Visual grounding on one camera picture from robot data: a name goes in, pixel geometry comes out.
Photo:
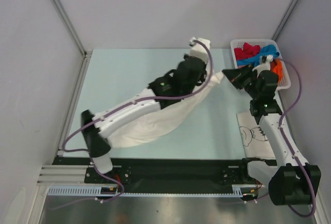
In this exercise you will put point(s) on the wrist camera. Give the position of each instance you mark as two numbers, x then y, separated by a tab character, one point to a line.
265	63
198	50

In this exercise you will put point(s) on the folded white cartoon t-shirt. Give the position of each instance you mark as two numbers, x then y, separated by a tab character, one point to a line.
255	141

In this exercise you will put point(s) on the magenta t-shirt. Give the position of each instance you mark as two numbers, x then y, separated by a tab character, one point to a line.
247	51

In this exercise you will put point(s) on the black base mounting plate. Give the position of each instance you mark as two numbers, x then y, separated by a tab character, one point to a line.
169	176

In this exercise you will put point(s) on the aluminium frame rail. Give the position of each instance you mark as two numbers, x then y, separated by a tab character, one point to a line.
62	175

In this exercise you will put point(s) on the left aluminium corner post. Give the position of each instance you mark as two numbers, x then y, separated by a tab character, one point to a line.
59	8

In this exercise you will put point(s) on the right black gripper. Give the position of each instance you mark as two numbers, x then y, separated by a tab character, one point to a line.
236	75

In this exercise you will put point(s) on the aluminium corner post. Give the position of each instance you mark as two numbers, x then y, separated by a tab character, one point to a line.
285	18
59	8

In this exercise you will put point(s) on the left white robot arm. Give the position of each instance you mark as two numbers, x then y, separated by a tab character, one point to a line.
173	87

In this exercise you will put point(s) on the blue t-shirt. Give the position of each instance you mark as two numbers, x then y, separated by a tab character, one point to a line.
266	50

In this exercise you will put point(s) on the white robot print t-shirt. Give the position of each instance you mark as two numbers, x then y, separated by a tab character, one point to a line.
155	125

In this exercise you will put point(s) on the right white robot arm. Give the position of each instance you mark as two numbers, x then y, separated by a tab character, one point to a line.
295	181

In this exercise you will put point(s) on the orange t-shirt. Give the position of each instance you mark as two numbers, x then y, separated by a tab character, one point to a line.
276	67

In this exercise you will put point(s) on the white plastic laundry basket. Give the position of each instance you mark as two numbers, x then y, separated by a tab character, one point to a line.
285	82

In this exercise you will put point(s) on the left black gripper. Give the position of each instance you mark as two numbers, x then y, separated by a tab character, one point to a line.
201	78

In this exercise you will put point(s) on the white slotted cable duct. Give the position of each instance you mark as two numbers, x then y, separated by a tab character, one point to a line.
100	191

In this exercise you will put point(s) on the right aluminium corner post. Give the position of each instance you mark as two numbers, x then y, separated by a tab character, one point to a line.
285	18

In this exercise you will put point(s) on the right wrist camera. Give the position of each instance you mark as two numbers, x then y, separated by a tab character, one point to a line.
265	63

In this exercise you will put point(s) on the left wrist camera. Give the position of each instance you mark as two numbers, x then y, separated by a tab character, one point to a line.
198	50

